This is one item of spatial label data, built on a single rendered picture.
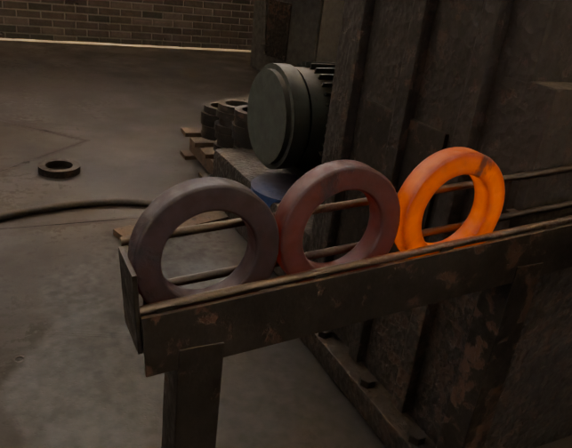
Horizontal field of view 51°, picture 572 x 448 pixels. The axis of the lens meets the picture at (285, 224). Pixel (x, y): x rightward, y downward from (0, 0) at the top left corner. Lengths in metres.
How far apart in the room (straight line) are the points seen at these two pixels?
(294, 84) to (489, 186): 1.25
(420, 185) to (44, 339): 1.22
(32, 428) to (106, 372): 0.24
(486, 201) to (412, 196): 0.15
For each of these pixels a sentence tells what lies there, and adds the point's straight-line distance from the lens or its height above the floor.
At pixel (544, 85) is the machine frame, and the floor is 0.87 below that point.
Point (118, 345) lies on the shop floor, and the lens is 1.73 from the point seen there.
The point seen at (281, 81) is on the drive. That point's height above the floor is 0.64.
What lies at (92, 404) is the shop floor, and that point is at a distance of 1.55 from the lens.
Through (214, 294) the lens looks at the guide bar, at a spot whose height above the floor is 0.63.
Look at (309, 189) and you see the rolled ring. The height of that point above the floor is 0.75.
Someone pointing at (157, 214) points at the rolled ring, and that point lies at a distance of 0.68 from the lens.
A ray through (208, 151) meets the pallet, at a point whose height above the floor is 0.14.
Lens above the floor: 1.01
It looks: 24 degrees down
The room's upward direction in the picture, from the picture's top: 7 degrees clockwise
